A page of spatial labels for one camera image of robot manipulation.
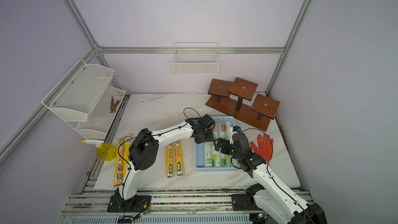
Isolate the white wire wall basket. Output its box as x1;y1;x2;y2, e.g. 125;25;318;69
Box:
172;42;219;75

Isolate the red rubber glove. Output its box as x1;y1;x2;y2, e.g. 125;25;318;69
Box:
250;134;274;162

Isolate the white green text roll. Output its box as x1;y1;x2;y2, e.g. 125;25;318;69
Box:
225;121;240;169

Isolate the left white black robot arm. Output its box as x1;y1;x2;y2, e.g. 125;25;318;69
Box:
115;114;215;207

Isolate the light blue plastic basket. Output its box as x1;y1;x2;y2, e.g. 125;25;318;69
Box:
195;116;240;171

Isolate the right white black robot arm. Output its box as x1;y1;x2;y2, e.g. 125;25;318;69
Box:
213;132;327;224

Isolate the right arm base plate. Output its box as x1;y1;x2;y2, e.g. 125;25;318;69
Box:
231;183;264;211

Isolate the yellow wrap roll right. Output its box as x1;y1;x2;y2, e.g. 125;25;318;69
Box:
174;141;184;176

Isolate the white mesh two-tier shelf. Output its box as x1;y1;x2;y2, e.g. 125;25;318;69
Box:
41;59;125;141

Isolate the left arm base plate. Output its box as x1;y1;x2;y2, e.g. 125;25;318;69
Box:
107;195;152;213

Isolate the white roll grape picture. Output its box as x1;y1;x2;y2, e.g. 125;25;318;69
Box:
204;142;213;168

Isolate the white roll red oval label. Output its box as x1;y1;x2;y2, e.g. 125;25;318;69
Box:
212;124;221;168

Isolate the aluminium rail bench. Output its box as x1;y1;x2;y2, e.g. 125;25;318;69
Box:
57;188;315;224

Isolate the yellow wrap roll far left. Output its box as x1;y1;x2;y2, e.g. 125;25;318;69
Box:
123;133;133;166

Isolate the brown wooden display stand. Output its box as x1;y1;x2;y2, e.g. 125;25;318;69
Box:
206;77;280;131

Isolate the yellow wrap roll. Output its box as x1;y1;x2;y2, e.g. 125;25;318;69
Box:
165;143;174;178
174;141;184;176
123;133;133;166

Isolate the yellow spray bottle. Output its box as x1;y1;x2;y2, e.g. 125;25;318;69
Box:
81;140;117;161

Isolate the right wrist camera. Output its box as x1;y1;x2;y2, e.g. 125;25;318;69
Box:
229;125;241;144

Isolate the long yellow wrap box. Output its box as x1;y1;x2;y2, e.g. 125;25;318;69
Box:
114;137;126;190

